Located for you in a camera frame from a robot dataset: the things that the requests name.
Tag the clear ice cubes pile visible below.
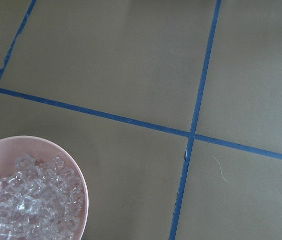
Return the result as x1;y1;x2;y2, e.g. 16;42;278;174
0;154;85;240

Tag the pink bowl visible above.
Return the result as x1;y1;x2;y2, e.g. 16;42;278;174
0;135;89;240

